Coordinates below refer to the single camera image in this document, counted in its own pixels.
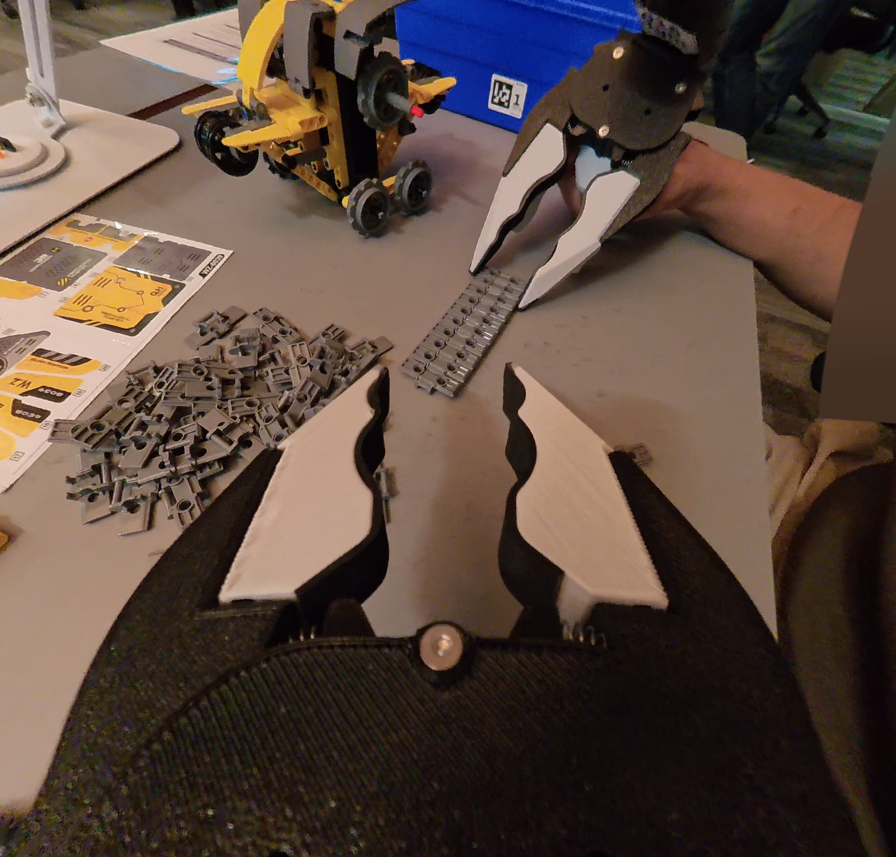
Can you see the assembled grey track strip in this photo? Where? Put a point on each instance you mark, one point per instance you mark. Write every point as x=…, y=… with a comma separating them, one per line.
x=462, y=339

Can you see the white printed marker sticker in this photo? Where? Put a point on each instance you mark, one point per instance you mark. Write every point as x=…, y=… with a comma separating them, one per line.
x=507, y=95

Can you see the yellow black brick vehicle model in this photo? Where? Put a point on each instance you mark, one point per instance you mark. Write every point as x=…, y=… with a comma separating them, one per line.
x=315, y=101

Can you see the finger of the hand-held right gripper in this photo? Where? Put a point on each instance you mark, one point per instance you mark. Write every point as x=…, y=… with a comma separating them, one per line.
x=602, y=220
x=525, y=171

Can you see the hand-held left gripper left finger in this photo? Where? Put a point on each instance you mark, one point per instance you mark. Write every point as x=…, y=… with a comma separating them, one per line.
x=308, y=514

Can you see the person's grey clothing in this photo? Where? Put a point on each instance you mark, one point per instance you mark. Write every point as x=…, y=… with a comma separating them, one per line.
x=840, y=661

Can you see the blue plastic bin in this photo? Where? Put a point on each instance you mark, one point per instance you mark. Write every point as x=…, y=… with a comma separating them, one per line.
x=490, y=24

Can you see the single grey track link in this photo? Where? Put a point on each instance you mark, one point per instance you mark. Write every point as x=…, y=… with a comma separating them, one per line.
x=389, y=486
x=637, y=453

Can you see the white lamp base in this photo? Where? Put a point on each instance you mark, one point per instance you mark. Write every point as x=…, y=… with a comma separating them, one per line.
x=105, y=157

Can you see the pile of grey track links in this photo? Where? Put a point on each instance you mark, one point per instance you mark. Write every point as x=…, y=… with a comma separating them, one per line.
x=196, y=423

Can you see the yellow grey sticker sheet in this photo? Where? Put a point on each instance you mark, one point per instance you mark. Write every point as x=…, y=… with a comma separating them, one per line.
x=105, y=290

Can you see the person's right hand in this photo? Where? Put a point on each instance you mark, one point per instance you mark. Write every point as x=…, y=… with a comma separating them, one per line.
x=675, y=185

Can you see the white printed paper sheet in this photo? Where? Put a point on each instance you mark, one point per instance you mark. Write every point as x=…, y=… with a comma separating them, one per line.
x=182, y=45

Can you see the person's beige trousers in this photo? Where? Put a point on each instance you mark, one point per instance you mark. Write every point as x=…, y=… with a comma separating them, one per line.
x=805, y=465

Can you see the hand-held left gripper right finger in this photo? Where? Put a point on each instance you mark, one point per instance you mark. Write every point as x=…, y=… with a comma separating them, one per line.
x=588, y=514

